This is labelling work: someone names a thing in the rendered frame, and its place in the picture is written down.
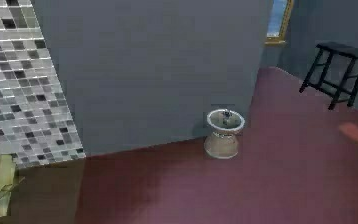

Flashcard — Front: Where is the black wooden stool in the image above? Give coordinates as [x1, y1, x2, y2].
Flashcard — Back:
[298, 41, 358, 111]

